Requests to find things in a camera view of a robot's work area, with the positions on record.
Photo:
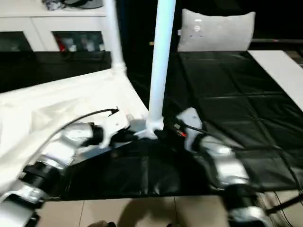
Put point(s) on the white plastic table top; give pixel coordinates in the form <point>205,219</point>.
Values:
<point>47,99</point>

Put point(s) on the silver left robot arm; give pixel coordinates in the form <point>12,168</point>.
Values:
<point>61,151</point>

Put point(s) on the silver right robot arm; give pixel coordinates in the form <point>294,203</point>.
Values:
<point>229,165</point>

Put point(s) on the black mat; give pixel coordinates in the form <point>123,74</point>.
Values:
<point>236,94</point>

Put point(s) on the small white jar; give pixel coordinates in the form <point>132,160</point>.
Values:
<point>70,47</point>

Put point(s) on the grey cushion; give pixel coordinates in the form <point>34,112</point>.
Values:
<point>217,33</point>

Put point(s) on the white flat panel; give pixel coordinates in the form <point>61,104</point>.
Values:
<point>279,68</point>

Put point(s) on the black bar with red light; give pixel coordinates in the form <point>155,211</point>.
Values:
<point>277,41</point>

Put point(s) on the grey bag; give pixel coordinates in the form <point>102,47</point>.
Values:
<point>85,2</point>

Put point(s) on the white cabinet with glass doors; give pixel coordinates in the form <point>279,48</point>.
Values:
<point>23,21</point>

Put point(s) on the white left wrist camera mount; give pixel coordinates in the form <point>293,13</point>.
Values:
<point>116,125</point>

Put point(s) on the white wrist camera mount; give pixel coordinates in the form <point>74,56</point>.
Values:
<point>189,117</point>
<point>116,125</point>

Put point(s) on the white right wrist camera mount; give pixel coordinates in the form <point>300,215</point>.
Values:
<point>189,117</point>

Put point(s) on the black metal frame bar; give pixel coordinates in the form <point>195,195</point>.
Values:
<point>284,203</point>

